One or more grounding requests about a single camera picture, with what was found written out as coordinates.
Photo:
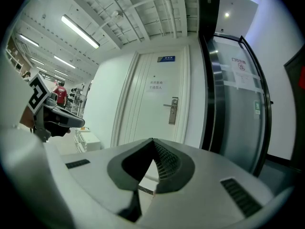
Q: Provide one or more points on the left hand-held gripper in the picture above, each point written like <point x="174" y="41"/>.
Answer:
<point x="38" y="92"/>

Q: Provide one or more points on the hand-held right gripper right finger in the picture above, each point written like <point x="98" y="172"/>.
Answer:
<point x="202" y="187"/>

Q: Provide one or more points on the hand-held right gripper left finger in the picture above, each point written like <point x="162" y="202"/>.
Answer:
<point x="95" y="175"/>

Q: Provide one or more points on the silver door lock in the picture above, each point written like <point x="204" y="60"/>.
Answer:
<point x="173" y="111"/>

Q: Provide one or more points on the person's left forearm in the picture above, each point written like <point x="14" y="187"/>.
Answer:
<point x="26" y="118"/>

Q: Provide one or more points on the black-framed glass door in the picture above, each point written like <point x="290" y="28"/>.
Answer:
<point x="238" y="118"/>

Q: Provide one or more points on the white door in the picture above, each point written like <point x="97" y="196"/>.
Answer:
<point x="155" y="99"/>

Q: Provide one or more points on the paper notice on white door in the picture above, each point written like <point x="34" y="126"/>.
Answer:
<point x="156" y="86"/>

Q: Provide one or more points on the blue door sign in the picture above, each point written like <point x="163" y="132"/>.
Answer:
<point x="166" y="59"/>

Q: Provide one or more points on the paper notice on glass door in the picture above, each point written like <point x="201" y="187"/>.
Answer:
<point x="243" y="73"/>

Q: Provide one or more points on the dark door with red sign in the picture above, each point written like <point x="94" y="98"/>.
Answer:
<point x="296" y="108"/>

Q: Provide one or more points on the storage shelf with dark items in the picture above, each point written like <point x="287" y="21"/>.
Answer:
<point x="76" y="99"/>

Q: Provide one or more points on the white low cabinet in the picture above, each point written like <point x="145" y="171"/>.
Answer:
<point x="87" y="140"/>

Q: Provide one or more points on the long ceiling light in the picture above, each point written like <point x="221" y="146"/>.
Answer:
<point x="79" y="31"/>
<point x="29" y="40"/>
<point x="64" y="62"/>

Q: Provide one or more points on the green sticker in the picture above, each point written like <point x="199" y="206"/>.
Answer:
<point x="257" y="107"/>

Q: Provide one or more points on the white ceiling pipe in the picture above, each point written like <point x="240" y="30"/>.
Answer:
<point x="171" y="11"/>

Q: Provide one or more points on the round ceiling spotlight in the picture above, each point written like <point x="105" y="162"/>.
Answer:
<point x="226" y="14"/>

